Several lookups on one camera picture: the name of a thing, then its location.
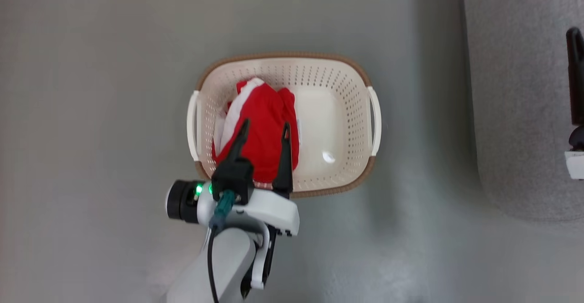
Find cream perforated laundry basket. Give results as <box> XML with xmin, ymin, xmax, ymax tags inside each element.
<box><xmin>186</xmin><ymin>51</ymin><xmax>382</xmax><ymax>199</ymax></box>

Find red shorts with white stripe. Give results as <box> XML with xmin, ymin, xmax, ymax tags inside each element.
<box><xmin>211</xmin><ymin>77</ymin><xmax>301</xmax><ymax>190</ymax></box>

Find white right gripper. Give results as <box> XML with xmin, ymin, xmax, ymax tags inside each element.
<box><xmin>564</xmin><ymin>27</ymin><xmax>584</xmax><ymax>181</ymax></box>

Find grey fabric sofa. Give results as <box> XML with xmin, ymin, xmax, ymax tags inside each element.
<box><xmin>458</xmin><ymin>0</ymin><xmax>584</xmax><ymax>222</ymax></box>

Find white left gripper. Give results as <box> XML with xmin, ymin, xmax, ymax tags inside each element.
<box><xmin>165</xmin><ymin>118</ymin><xmax>301</xmax><ymax>238</ymax></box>

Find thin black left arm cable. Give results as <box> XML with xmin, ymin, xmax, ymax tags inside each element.
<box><xmin>207</xmin><ymin>190</ymin><xmax>236</xmax><ymax>303</ymax></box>

